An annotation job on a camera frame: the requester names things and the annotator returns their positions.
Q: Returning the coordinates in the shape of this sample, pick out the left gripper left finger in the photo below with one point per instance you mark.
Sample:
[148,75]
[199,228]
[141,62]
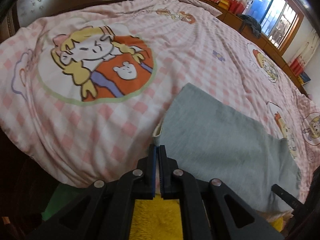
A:
[104,210]

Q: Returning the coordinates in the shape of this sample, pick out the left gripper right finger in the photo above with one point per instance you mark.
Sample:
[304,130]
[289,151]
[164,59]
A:
[210,209]

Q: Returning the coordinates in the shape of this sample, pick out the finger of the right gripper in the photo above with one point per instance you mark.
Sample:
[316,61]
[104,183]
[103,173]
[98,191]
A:
[289,199]

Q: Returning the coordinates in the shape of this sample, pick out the grey pants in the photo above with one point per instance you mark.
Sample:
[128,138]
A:
[211,140]

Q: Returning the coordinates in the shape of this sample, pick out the yellow fluffy garment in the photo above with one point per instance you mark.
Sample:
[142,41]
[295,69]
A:
[161,219]

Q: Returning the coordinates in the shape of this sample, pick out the blue book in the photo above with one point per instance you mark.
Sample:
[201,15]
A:
[304,78]

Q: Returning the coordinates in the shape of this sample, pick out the pink checkered cartoon bedspread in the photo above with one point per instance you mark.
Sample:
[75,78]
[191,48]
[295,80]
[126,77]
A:
[82,91]

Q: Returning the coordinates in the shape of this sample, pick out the right red cream curtain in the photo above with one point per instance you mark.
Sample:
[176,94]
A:
[305,53]

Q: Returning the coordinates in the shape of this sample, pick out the wooden windowsill cabinet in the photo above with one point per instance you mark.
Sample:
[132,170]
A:
[263,43]

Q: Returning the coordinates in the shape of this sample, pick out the dark clothes on cabinet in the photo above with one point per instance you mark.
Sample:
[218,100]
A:
[250,22]

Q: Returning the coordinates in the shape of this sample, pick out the window with metal grille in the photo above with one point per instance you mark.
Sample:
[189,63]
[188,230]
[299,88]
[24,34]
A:
[279,20]

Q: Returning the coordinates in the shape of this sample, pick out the yellow box on cabinet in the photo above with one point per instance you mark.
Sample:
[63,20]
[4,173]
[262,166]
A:
[224,4]

